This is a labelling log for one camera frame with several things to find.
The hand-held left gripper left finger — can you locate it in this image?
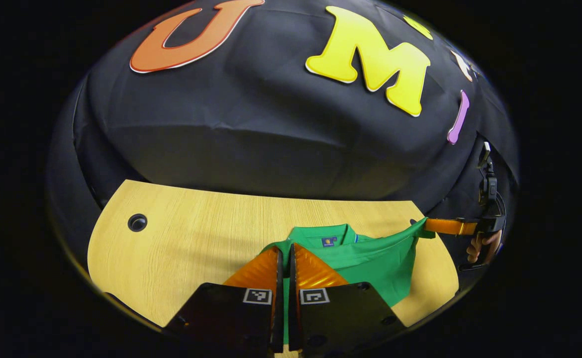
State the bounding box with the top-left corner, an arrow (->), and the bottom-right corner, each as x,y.
164,246 -> 285,355

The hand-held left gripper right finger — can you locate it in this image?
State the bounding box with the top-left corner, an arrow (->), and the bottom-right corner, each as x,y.
288,243 -> 408,357

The green T-shirt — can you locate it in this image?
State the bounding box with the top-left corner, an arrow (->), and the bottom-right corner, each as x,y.
261,217 -> 437,346

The black backdrop cloth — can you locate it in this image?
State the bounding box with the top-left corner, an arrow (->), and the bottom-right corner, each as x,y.
47,0 -> 520,249

